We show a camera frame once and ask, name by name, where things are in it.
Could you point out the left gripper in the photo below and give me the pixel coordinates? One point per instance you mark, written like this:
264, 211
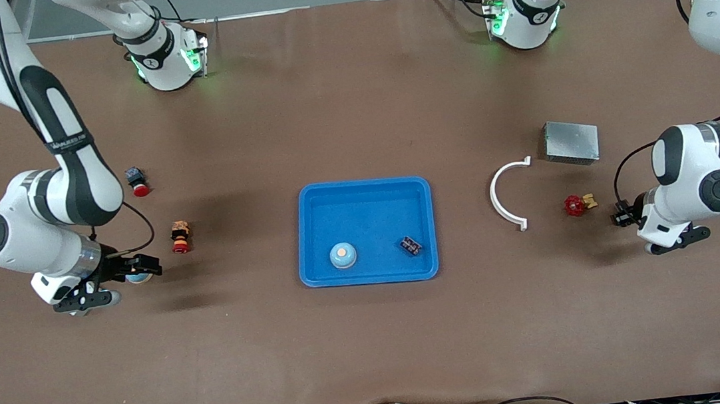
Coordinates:
632, 211

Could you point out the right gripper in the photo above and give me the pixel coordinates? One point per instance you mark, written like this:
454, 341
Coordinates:
114, 266

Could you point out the light blue call bell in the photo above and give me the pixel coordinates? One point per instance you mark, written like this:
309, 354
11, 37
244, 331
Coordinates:
343, 255
139, 278

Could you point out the dark brown cylindrical capacitor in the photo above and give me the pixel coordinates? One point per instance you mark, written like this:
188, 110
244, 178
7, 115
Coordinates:
411, 245

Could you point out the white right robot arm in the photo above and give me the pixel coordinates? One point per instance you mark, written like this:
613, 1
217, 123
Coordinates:
74, 185

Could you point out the brass valve red handwheel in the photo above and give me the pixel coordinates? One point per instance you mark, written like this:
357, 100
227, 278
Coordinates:
576, 205

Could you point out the red yellow push button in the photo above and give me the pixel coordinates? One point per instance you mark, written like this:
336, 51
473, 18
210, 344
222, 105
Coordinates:
180, 237

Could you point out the black red emergency button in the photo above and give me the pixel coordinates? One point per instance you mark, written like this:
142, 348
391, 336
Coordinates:
137, 182

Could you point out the silver metal box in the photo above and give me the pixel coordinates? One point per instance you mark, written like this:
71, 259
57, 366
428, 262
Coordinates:
571, 141

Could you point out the blue plastic tray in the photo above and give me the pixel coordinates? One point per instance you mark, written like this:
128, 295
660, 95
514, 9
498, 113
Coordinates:
369, 221

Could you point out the brown table mat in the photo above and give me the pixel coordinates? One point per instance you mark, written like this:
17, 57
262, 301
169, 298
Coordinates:
375, 347

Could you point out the white semicircular bracket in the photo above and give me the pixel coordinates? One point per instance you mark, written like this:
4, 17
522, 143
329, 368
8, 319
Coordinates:
497, 204

